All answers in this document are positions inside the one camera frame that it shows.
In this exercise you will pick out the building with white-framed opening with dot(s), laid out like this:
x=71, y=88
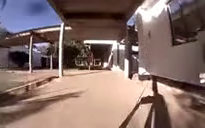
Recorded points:
x=100, y=42

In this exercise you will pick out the green trees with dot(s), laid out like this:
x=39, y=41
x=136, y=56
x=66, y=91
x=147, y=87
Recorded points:
x=73, y=51

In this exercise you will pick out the brown concrete path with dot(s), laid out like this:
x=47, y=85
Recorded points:
x=90, y=100

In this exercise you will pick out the covered walkway roof with posts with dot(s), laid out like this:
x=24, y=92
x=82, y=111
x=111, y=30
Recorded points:
x=96, y=26

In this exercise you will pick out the concrete kerb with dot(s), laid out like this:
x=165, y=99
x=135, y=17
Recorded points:
x=30, y=85

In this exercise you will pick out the flat-roofed shelter with posts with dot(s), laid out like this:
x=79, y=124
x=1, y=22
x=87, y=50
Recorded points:
x=23, y=36

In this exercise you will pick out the white building with dark window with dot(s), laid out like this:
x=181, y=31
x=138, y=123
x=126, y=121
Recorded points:
x=186, y=60

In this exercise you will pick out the brown dirt ground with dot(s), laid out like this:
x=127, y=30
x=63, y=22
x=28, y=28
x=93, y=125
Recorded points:
x=6, y=80

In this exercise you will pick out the low white building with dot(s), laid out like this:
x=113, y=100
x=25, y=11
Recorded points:
x=1, y=56

